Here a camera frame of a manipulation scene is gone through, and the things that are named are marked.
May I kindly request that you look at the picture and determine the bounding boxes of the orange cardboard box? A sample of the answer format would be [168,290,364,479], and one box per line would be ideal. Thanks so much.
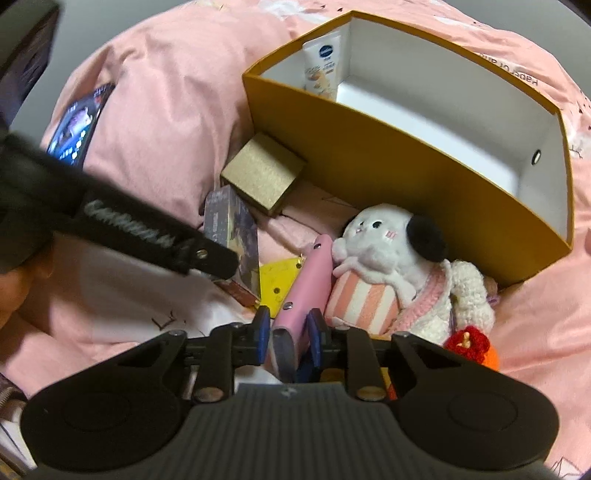
[242,10,574,288]

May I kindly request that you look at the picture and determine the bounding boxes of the white crochet doll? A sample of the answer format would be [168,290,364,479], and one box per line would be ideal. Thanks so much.
[397,261,497,344]

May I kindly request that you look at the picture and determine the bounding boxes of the small gold box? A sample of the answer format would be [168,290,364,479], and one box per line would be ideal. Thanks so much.
[220,133,308,217]

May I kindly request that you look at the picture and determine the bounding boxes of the white hand cream tube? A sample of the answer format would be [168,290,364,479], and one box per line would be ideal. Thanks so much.
[302,25,342,100]

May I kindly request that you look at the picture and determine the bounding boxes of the pink printed blanket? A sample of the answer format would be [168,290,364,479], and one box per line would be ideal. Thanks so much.
[0,0,591,476]

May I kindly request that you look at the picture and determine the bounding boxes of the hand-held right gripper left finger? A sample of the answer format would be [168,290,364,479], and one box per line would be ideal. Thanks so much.
[115,307,271,403]

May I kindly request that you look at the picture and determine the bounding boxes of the pink case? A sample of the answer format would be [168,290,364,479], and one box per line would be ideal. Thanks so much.
[270,234,334,384]

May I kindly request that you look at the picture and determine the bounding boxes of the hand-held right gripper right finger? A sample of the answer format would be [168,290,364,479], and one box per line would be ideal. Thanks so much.
[308,309,467,401]

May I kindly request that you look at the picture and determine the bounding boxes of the white plush dog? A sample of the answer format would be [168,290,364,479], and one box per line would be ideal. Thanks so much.
[324,204,448,335]

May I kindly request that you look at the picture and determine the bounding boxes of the purple printed box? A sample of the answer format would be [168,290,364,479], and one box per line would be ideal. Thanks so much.
[204,185,264,308]

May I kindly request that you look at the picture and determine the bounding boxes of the person's left forearm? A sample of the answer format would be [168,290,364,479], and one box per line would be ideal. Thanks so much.
[0,270,35,330]

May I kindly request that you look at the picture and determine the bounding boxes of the orange and red stuffed toy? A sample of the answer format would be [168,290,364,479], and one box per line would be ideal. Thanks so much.
[383,325,500,400]

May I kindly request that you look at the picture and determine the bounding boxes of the yellow tape measure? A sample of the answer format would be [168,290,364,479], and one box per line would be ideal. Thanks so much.
[257,257,303,319]

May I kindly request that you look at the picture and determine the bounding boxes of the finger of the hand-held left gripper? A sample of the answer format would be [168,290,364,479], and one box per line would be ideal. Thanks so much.
[178,229,240,281]

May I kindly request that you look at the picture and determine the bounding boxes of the smartphone with lit screen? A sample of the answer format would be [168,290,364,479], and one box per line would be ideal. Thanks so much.
[46,83,116,167]

